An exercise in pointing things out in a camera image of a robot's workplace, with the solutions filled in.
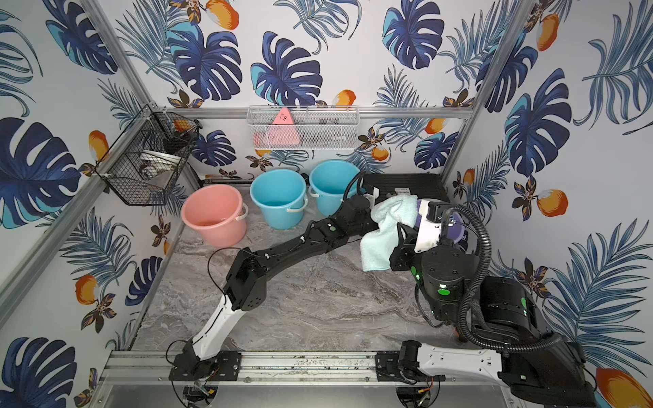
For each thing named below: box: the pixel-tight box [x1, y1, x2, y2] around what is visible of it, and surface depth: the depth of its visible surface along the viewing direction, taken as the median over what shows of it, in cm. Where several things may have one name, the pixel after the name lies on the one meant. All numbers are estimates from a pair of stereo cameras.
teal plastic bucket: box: [249, 169, 309, 231], surface depth 102 cm
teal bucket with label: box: [307, 158, 361, 216], surface depth 106 cm
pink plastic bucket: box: [181, 184, 250, 249], surface depth 95 cm
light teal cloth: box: [359, 194, 418, 272], surface depth 55 cm
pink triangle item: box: [253, 107, 300, 147], surface depth 92 cm
